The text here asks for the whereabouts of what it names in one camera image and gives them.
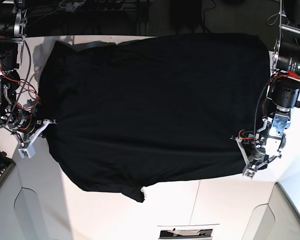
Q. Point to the printed paper sheet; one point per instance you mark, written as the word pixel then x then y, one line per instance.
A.
pixel 188 232

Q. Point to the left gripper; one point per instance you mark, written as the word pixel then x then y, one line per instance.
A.
pixel 259 151

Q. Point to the grey panel at right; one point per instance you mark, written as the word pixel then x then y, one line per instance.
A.
pixel 278 219

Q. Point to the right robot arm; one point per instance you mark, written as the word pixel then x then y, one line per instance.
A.
pixel 18 97

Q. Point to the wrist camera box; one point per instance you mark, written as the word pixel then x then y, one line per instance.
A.
pixel 27 151
pixel 247 172

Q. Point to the black t-shirt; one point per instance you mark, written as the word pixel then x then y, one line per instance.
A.
pixel 163 109

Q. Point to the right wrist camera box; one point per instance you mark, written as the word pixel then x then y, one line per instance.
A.
pixel 27 151

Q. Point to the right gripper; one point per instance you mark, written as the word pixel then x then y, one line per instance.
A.
pixel 32 132

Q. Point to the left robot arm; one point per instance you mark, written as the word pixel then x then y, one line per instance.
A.
pixel 281 93

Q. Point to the grey bin at left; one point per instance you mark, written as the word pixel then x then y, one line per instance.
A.
pixel 21 216

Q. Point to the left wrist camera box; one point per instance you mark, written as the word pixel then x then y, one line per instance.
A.
pixel 247 172

